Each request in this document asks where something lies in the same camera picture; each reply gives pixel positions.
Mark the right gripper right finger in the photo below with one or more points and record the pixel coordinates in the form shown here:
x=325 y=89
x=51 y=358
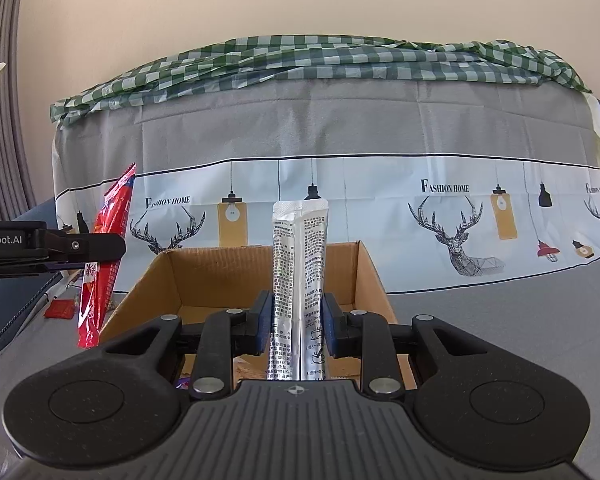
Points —
x=369 y=338

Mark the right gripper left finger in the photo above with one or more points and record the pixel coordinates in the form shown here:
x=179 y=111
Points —
x=223 y=336

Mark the red square snack packet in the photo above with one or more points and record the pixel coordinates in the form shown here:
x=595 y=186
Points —
x=62 y=309

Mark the red spicy snack bag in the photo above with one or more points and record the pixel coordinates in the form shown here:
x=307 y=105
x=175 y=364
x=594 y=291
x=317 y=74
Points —
x=107 y=246

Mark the silver foil snack packet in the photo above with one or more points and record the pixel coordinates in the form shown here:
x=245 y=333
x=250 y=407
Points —
x=296 y=350

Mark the clear bag of biscuits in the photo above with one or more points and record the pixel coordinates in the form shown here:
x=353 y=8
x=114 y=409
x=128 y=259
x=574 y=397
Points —
x=248 y=370

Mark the purple chocolate bar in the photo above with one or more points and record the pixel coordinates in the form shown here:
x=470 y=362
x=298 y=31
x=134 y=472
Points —
x=183 y=383

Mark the open cardboard box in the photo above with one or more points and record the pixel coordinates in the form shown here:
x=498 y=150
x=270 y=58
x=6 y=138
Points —
x=200 y=320

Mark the deer print sofa cover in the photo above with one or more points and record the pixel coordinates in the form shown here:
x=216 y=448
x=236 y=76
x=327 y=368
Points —
x=478 y=203

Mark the green checkered cloth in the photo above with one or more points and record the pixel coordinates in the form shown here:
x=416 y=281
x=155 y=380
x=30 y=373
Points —
x=245 y=62

